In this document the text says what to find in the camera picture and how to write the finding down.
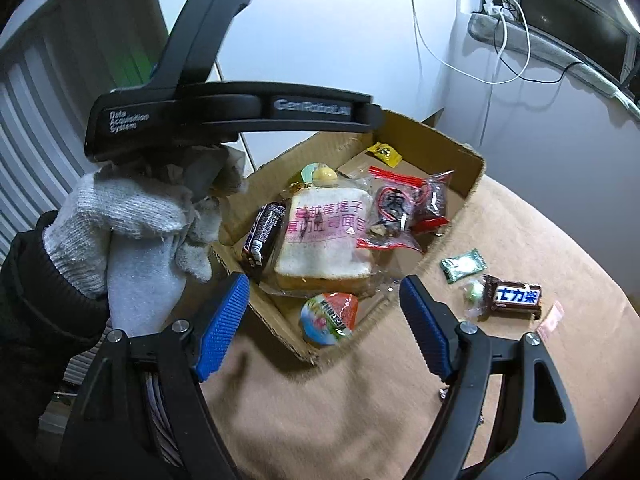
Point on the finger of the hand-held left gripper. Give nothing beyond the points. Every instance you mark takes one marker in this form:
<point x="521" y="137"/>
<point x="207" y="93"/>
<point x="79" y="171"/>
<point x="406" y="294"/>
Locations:
<point x="205" y="25"/>

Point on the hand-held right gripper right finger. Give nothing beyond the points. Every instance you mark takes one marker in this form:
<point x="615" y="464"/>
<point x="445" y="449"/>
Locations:
<point x="425" y="325"/>

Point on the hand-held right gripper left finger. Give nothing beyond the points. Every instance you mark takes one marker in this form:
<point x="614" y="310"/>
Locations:
<point x="225" y="325"/>

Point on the dark chocolate bar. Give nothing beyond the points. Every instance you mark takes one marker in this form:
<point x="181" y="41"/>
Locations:
<point x="262" y="235"/>

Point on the colourful jelly cup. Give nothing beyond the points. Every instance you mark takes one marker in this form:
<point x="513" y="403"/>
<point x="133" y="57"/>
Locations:
<point x="327" y="317"/>

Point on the sliced bread packet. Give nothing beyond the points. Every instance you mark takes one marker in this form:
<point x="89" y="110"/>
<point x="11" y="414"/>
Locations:
<point x="325" y="255"/>

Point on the clear red-trimmed snack packet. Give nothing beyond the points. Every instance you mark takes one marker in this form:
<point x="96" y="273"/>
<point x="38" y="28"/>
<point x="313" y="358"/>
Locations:
<point x="437" y="195"/>
<point x="390" y="205"/>

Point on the pastel round candy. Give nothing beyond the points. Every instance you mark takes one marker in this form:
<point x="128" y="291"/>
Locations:
<point x="320" y="174"/>

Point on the yellow candy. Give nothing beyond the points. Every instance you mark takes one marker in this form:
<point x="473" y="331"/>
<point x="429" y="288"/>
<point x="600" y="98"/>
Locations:
<point x="384" y="154"/>

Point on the brown cardboard box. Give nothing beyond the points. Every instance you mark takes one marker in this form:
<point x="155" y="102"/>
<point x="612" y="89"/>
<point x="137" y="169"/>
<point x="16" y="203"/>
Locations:
<point x="430" y="140"/>

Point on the person's left forearm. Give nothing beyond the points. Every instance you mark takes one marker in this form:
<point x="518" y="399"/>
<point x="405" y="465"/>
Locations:
<point x="30" y="320"/>

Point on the person's left hand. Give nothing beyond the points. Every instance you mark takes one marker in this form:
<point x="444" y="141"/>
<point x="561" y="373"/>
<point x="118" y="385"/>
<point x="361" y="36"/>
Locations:
<point x="130" y="210"/>

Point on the green candy packet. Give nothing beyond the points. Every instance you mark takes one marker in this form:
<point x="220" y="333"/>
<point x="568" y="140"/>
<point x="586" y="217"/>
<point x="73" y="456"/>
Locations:
<point x="462" y="266"/>

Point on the large white-label chocolate bar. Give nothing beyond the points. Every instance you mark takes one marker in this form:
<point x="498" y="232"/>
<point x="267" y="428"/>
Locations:
<point x="515" y="296"/>

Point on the pink sachet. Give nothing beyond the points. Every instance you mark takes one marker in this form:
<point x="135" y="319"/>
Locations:
<point x="550" y="322"/>

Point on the grey ribbed panel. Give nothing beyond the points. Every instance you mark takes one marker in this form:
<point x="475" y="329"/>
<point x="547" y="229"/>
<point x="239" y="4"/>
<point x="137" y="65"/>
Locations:
<point x="30" y="125"/>

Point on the white power strip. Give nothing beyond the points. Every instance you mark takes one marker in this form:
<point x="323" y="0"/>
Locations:
<point x="495" y="2"/>

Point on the grey windowsill padding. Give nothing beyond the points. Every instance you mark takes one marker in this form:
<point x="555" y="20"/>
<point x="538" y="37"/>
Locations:
<point x="550" y="50"/>

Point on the white framed window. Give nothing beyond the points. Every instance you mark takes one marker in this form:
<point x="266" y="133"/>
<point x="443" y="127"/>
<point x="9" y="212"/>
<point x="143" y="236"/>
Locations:
<point x="575" y="35"/>

